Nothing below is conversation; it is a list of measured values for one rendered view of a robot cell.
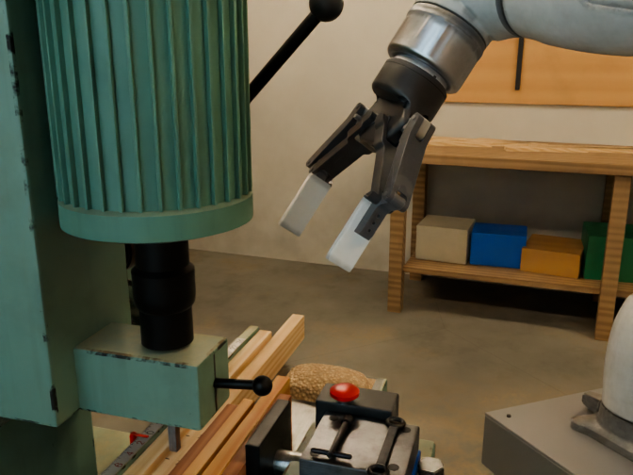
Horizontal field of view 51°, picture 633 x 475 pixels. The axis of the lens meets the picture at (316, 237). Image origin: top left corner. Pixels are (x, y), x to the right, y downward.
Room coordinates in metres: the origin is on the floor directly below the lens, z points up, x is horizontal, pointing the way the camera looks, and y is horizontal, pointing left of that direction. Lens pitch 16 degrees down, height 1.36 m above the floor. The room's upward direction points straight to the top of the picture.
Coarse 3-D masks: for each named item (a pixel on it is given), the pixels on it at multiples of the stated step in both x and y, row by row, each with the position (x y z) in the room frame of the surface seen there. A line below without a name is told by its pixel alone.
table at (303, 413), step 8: (288, 368) 0.89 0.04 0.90; (368, 376) 0.86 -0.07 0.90; (376, 384) 0.84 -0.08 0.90; (384, 384) 0.84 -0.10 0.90; (256, 400) 0.80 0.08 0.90; (296, 400) 0.80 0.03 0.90; (296, 408) 0.77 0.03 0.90; (304, 408) 0.77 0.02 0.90; (312, 408) 0.77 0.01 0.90; (296, 416) 0.76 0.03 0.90; (304, 416) 0.76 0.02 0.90; (312, 416) 0.76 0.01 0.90; (296, 424) 0.74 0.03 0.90; (304, 424) 0.74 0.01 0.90; (296, 432) 0.72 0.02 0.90; (304, 432) 0.72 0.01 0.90; (296, 440) 0.70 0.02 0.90; (296, 448) 0.69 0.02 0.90
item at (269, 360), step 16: (288, 320) 0.97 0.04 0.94; (272, 336) 0.91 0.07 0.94; (288, 336) 0.92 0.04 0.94; (272, 352) 0.86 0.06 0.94; (288, 352) 0.92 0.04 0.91; (256, 368) 0.81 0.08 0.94; (272, 368) 0.85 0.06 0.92; (240, 400) 0.75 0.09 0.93; (192, 432) 0.66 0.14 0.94; (160, 464) 0.60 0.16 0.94
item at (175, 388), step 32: (96, 352) 0.59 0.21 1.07; (128, 352) 0.59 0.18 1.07; (160, 352) 0.59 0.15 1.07; (192, 352) 0.59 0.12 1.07; (224, 352) 0.62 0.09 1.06; (96, 384) 0.59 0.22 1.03; (128, 384) 0.58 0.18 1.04; (160, 384) 0.57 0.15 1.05; (192, 384) 0.56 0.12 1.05; (128, 416) 0.58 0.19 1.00; (160, 416) 0.57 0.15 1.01; (192, 416) 0.56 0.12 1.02
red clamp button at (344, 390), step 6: (336, 384) 0.61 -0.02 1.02; (342, 384) 0.61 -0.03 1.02; (348, 384) 0.61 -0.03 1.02; (330, 390) 0.60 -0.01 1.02; (336, 390) 0.60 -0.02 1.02; (342, 390) 0.60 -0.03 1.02; (348, 390) 0.60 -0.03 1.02; (354, 390) 0.60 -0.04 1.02; (336, 396) 0.59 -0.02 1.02; (342, 396) 0.59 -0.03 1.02; (348, 396) 0.59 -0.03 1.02; (354, 396) 0.59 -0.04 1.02
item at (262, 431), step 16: (272, 416) 0.60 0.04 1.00; (288, 416) 0.62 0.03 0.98; (256, 432) 0.57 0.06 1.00; (272, 432) 0.58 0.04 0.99; (288, 432) 0.62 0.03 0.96; (256, 448) 0.55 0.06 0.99; (272, 448) 0.58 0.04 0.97; (288, 448) 0.62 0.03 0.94; (256, 464) 0.55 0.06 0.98; (272, 464) 0.58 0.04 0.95
